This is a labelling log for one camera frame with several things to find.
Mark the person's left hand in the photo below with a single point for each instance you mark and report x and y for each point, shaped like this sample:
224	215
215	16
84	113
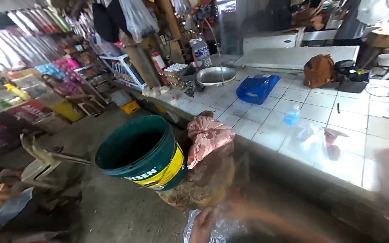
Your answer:
202	226

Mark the person's right hand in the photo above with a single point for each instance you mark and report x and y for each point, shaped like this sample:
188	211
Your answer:
232	204

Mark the person's right fingers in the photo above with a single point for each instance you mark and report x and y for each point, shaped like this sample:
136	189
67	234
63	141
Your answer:
221	208

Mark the person's left fingers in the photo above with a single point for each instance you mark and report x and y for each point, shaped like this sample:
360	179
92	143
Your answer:
207	213

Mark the clear plastic bag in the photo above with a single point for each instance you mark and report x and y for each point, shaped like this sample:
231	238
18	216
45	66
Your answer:
221	231

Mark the person's right forearm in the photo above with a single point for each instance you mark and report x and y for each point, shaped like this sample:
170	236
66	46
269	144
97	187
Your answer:
279	220

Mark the brown wooden chopping block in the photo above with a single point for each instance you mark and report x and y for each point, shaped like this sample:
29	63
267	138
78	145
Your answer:
204	182

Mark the green bucket with yellow band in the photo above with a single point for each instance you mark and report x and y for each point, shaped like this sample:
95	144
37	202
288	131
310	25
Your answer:
167	168

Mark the pink patterned cloth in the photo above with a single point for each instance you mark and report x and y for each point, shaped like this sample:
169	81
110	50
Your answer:
208	138

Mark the white tiled counter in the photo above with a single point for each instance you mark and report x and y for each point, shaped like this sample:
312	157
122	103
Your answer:
262	125

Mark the white translucent plastic bag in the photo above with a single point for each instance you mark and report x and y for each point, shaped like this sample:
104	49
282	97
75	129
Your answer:
312	138

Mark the small blue liquid bottle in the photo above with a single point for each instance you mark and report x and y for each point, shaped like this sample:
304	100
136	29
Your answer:
292	116

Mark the blue plastic bag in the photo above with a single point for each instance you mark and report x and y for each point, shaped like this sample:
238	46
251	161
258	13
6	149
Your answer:
257	88

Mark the yellow crate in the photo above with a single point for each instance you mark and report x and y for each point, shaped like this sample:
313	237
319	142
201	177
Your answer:
130	107

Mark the round metal basin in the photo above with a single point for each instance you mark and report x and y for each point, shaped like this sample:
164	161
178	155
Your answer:
214	76

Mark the dark grey container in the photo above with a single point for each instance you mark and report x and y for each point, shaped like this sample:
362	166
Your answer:
189	72

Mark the stack of egg trays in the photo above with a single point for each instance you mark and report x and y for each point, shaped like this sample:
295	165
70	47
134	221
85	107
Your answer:
175	73

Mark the large clear water bottle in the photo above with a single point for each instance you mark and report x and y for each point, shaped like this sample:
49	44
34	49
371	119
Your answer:
201	52

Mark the red fire extinguisher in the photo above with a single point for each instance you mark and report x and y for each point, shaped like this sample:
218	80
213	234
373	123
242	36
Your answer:
158	62

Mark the light blue metal shelf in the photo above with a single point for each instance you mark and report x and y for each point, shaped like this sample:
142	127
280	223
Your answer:
127	71

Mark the brown bag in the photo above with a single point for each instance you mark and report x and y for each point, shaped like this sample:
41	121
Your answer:
319	71

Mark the white chest freezer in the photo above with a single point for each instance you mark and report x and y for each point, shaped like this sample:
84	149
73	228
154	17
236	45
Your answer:
299	55

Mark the beige plastic chair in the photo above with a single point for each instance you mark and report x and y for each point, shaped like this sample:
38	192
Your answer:
42	161

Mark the black box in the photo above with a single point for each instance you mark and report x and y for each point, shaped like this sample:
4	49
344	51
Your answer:
353	83

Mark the hanging clear plastic bags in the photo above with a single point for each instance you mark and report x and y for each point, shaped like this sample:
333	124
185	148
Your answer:
140	20

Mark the market stall display counter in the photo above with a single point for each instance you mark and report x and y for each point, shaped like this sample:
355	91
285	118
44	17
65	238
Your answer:
29	104

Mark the hanging black bag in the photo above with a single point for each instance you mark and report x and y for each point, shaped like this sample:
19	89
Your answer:
105	22

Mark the white bucket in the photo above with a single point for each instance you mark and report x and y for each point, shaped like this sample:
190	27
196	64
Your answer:
387	60

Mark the white hanging plastic bag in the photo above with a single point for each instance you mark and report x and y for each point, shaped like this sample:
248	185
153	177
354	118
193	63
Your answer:
380	10

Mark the wooden post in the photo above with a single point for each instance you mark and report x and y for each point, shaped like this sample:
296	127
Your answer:
144	60

